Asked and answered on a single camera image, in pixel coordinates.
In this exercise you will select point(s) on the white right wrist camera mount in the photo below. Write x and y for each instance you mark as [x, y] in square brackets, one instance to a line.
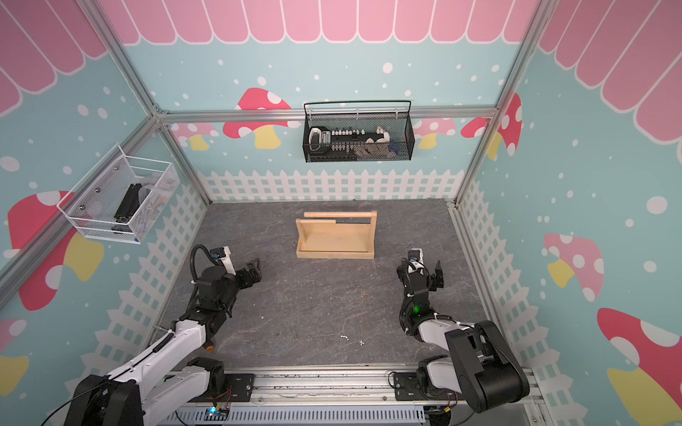
[416, 261]

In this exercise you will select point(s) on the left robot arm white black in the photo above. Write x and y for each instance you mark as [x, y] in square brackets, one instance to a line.
[140, 392]

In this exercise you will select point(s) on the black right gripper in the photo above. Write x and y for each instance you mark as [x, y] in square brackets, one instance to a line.
[440, 280]

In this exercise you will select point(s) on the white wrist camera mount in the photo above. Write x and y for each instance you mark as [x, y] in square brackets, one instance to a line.
[221, 256]
[416, 261]

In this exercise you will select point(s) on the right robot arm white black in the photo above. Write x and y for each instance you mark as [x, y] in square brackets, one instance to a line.
[480, 366]

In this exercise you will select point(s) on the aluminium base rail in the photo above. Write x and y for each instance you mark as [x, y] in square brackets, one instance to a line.
[366, 394]

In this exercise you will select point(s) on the black wire mesh basket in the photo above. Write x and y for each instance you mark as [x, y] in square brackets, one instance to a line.
[358, 131]

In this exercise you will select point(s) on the wooden jewelry display stand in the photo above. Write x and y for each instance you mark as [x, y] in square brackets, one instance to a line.
[337, 235]

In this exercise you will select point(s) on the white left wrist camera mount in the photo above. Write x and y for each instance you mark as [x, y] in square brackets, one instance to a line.
[221, 256]

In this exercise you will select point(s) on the white wire basket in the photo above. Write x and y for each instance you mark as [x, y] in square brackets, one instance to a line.
[120, 198]

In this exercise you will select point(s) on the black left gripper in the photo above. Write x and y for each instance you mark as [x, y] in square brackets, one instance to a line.
[255, 273]

